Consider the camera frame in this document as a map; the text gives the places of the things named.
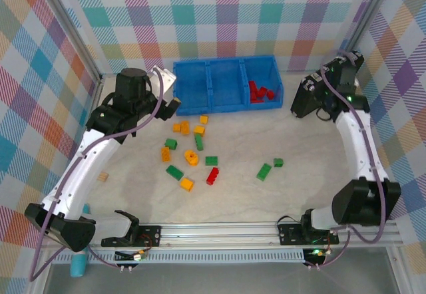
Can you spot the small orange lego brick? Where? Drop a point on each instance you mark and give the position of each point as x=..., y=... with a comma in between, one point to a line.
x=203, y=119
x=176, y=127

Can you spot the long green lego brick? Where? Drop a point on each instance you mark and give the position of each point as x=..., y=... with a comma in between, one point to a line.
x=263, y=171
x=199, y=142
x=174, y=172

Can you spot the long red lego brick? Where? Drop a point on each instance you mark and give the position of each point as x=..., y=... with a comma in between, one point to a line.
x=252, y=85
x=253, y=97
x=213, y=176

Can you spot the small red lego brick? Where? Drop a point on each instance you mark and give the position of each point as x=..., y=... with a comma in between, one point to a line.
x=262, y=91
x=270, y=95

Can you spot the small green lego brick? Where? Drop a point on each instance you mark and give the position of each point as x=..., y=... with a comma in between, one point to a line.
x=278, y=162

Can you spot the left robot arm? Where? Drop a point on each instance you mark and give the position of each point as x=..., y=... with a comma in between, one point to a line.
x=93, y=154

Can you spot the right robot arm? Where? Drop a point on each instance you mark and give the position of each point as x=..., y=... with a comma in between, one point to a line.
x=359, y=147

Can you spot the black hard carrying case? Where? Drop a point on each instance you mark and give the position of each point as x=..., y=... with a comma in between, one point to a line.
x=306, y=101

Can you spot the blue three-compartment plastic bin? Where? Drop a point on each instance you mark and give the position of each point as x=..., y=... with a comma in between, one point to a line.
x=226, y=84

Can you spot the small wooden block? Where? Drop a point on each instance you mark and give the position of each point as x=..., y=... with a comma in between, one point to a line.
x=104, y=177

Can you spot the teal marker pen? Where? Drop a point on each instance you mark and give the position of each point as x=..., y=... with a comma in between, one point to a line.
x=78, y=265

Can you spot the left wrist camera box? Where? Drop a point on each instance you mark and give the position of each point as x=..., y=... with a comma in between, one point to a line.
x=166, y=79

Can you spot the aluminium frame post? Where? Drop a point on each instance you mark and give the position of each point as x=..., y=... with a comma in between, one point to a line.
x=370, y=8
x=74, y=24

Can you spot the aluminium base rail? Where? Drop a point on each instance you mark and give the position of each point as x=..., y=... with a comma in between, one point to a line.
x=216, y=237

